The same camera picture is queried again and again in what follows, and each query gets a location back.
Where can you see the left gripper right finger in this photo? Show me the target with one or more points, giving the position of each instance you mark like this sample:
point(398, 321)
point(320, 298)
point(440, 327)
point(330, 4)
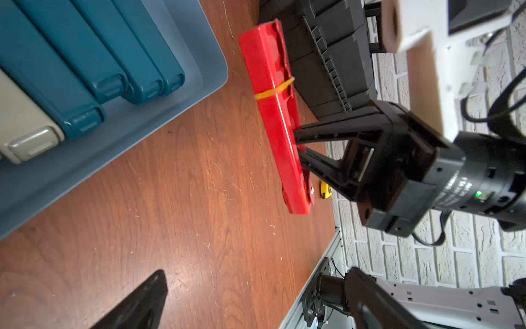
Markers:
point(371, 306)

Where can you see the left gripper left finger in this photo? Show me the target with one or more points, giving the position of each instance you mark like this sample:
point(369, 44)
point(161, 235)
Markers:
point(143, 308)

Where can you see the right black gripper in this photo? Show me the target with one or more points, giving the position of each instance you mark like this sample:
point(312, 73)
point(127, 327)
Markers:
point(409, 168)

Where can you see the red pliers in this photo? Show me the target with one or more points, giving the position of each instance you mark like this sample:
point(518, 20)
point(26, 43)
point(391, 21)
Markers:
point(266, 58)

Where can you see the blue plastic storage tray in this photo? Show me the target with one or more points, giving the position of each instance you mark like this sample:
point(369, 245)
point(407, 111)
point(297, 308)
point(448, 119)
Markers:
point(28, 188)

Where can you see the teal pliers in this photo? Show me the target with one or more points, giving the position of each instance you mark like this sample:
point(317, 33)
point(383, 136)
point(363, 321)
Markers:
point(34, 65)
point(77, 44)
point(154, 45)
point(144, 82)

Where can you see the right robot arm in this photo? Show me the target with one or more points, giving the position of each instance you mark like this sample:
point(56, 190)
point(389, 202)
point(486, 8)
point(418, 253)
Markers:
point(491, 183)

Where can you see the yellow tape measure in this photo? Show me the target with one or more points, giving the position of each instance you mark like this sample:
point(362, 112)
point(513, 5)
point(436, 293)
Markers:
point(326, 190)

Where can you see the black plastic toolbox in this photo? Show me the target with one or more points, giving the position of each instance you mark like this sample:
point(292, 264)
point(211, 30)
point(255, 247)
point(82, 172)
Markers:
point(328, 50)

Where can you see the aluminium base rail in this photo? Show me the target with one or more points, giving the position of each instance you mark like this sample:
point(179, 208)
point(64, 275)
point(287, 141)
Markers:
point(309, 311)

